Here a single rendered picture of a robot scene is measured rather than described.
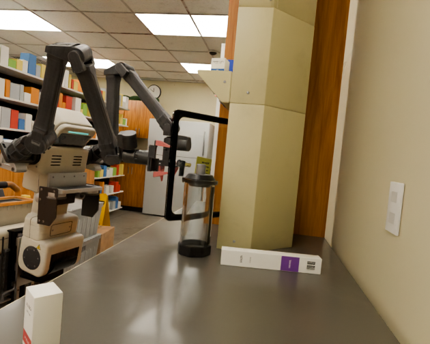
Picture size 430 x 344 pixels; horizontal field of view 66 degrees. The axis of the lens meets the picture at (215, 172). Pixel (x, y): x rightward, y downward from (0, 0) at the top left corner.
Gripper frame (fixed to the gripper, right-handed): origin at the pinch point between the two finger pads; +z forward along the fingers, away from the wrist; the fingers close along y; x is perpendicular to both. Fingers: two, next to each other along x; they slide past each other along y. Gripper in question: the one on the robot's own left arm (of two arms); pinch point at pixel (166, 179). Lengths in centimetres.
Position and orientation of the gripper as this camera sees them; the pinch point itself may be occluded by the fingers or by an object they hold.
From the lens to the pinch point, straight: 159.3
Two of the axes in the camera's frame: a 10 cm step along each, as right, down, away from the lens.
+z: -1.0, 9.9, 0.5
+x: 1.6, -0.4, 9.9
